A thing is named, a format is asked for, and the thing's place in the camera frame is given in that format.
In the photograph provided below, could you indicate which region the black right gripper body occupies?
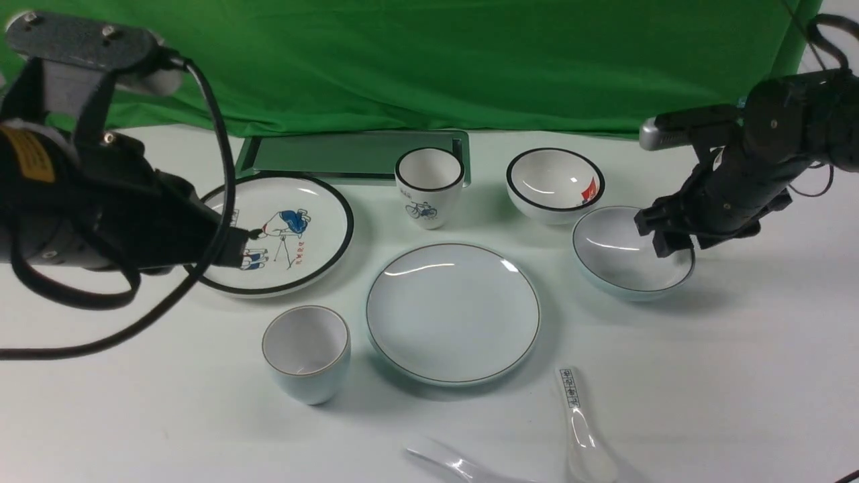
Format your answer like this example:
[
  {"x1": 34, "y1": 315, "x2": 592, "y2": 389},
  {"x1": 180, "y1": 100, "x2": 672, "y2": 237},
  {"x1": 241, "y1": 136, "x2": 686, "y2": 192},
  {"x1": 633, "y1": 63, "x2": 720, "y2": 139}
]
[{"x1": 654, "y1": 146, "x2": 812, "y2": 250}]

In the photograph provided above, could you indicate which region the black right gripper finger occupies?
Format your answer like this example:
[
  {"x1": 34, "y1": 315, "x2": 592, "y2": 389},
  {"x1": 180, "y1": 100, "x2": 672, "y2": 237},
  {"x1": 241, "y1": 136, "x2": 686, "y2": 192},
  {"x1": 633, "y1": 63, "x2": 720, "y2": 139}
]
[{"x1": 633, "y1": 206, "x2": 694, "y2": 259}]

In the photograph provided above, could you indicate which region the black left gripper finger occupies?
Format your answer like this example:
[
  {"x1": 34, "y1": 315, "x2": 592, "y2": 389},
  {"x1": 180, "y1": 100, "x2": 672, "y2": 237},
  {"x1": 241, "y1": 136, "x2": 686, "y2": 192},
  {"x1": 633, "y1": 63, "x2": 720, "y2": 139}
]
[{"x1": 218, "y1": 227, "x2": 261, "y2": 268}]

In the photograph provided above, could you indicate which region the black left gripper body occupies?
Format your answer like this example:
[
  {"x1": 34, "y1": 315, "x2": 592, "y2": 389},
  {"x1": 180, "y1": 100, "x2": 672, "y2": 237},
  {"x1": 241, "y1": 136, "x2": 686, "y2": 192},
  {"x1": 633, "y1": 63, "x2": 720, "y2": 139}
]
[{"x1": 74, "y1": 132, "x2": 221, "y2": 271}]

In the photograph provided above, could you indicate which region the pale blue shallow bowl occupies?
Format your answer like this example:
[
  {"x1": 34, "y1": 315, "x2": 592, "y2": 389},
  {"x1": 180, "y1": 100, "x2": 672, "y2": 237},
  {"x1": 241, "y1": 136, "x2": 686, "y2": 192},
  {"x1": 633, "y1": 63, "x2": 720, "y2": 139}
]
[{"x1": 571, "y1": 205, "x2": 696, "y2": 302}]

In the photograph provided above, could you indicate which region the pale blue plain cup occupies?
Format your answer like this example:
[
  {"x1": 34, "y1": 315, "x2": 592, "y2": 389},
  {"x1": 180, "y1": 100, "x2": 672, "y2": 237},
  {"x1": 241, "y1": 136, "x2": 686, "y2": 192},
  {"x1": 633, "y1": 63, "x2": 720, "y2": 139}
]
[{"x1": 261, "y1": 305, "x2": 352, "y2": 405}]

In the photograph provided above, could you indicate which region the plain white ceramic spoon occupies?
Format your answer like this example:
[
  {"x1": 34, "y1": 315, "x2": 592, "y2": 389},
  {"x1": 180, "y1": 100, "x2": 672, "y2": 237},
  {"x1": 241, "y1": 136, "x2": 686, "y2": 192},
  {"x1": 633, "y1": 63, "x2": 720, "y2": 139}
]
[{"x1": 405, "y1": 438, "x2": 536, "y2": 482}]

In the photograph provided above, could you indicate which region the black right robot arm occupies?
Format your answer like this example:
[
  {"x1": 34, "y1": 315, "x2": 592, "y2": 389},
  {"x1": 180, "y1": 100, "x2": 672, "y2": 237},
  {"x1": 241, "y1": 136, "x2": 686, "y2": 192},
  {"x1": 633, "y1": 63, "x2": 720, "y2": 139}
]
[{"x1": 634, "y1": 68, "x2": 858, "y2": 258}]

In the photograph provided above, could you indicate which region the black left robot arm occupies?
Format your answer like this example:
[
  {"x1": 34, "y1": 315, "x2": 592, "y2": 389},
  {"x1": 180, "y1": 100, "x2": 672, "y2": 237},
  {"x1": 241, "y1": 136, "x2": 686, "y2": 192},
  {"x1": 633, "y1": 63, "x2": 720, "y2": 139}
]
[{"x1": 2, "y1": 120, "x2": 221, "y2": 271}]

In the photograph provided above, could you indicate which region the black-rimmed illustrated plate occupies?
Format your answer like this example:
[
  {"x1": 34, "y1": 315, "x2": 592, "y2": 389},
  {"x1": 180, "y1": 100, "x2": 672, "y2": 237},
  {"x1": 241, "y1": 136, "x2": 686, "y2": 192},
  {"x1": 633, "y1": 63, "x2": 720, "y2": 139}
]
[{"x1": 200, "y1": 172, "x2": 355, "y2": 299}]

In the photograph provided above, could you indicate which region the black-rimmed white bowl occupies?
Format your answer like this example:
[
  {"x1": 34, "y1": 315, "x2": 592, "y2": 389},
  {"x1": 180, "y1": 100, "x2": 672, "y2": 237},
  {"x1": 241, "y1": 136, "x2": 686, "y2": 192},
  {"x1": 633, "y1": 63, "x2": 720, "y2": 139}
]
[{"x1": 505, "y1": 148, "x2": 605, "y2": 225}]

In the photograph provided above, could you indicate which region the green rectangular tray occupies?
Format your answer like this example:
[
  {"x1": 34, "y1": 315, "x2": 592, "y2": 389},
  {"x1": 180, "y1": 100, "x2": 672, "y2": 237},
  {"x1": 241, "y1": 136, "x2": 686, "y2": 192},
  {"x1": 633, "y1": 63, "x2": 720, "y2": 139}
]
[{"x1": 236, "y1": 129, "x2": 470, "y2": 186}]

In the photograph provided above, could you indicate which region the green backdrop cloth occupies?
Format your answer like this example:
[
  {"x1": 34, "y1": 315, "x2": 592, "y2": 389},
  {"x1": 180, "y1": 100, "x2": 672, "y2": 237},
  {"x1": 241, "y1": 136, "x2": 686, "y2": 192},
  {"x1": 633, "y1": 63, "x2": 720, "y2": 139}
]
[{"x1": 1, "y1": 1, "x2": 820, "y2": 138}]

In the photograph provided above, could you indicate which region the white cup with bicycle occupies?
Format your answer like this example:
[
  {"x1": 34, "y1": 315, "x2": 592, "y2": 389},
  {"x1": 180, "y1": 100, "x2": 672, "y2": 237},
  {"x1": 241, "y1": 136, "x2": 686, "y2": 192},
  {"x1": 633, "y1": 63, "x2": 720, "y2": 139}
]
[{"x1": 395, "y1": 148, "x2": 464, "y2": 230}]

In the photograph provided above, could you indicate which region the pale blue plain plate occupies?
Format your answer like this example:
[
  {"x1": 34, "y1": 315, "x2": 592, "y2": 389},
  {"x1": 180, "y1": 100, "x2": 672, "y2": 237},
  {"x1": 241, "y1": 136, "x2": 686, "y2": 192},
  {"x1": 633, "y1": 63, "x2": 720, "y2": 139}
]
[{"x1": 365, "y1": 242, "x2": 543, "y2": 387}]

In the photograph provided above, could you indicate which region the white spoon with label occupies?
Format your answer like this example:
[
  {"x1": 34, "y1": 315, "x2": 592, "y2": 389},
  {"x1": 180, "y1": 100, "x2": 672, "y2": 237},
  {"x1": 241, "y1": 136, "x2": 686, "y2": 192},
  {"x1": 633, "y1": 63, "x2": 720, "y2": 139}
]
[{"x1": 556, "y1": 366, "x2": 619, "y2": 482}]

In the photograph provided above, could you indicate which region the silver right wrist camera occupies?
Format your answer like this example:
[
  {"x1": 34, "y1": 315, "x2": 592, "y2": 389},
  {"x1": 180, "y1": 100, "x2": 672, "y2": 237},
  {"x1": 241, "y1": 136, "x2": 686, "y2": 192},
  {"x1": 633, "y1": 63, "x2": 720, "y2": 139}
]
[{"x1": 638, "y1": 104, "x2": 746, "y2": 152}]

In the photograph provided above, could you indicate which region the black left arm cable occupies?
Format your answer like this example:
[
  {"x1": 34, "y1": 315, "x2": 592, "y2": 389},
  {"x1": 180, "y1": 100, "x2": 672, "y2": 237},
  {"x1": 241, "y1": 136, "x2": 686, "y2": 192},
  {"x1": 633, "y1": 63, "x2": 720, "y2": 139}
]
[{"x1": 0, "y1": 57, "x2": 237, "y2": 361}]

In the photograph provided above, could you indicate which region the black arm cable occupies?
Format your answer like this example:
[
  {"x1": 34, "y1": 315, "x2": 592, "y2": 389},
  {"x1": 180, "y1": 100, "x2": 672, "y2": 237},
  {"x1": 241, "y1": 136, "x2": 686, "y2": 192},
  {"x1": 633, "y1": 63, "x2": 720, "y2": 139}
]
[
  {"x1": 0, "y1": 57, "x2": 237, "y2": 361},
  {"x1": 782, "y1": 0, "x2": 859, "y2": 199}
]

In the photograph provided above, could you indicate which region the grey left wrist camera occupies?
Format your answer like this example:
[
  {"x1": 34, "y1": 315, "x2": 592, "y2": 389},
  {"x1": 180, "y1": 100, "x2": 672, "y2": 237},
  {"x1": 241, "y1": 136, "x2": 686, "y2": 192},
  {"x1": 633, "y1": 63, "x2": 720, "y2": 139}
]
[{"x1": 2, "y1": 10, "x2": 184, "y2": 144}]

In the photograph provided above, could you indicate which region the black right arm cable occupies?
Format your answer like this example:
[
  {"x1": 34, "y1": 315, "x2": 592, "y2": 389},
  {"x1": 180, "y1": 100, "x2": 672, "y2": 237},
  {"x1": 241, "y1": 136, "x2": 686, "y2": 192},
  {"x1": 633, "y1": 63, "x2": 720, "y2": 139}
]
[{"x1": 782, "y1": 0, "x2": 859, "y2": 199}]

